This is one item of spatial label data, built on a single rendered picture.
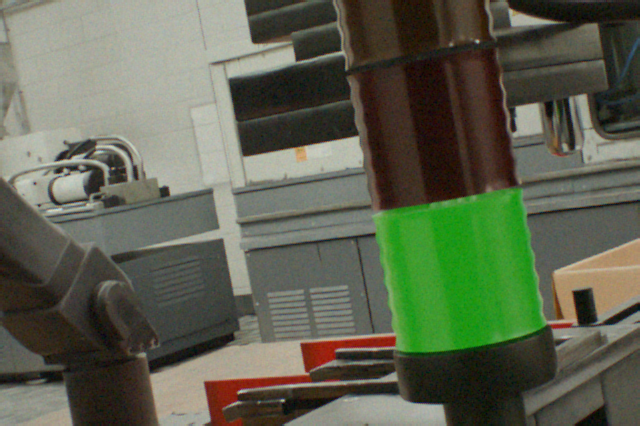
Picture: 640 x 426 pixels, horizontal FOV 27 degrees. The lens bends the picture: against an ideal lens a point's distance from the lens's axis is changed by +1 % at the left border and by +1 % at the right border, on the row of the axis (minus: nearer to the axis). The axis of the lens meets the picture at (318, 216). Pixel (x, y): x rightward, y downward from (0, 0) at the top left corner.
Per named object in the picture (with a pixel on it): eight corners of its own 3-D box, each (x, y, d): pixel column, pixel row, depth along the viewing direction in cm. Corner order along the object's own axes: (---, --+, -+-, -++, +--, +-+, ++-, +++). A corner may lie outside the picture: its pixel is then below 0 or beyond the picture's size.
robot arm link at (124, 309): (99, 284, 92) (152, 270, 97) (12, 295, 97) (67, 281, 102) (116, 372, 93) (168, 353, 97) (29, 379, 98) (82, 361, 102)
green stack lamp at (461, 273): (442, 323, 36) (420, 201, 35) (572, 313, 33) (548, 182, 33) (366, 356, 32) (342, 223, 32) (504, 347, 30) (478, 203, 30)
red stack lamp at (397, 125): (418, 195, 35) (396, 72, 35) (547, 176, 33) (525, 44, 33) (341, 216, 32) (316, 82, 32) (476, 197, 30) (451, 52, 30)
